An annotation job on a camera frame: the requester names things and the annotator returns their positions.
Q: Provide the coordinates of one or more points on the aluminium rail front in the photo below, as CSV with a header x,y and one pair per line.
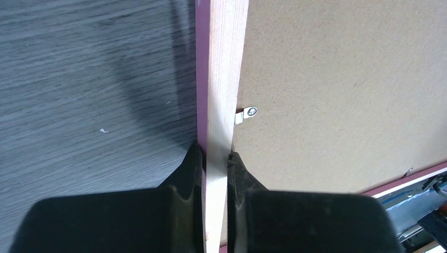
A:
x,y
415,212

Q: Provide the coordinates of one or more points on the silver frame turn clip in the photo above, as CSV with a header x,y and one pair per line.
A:
x,y
409,171
245,113

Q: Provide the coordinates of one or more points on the pink wooden picture frame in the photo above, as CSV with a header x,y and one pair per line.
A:
x,y
220,42

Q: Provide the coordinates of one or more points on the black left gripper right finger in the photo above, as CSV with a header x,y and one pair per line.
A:
x,y
262,220

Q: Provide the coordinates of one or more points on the brown cardboard backing board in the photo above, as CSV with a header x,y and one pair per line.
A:
x,y
350,94

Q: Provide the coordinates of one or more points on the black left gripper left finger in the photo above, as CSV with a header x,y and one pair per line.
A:
x,y
167,218

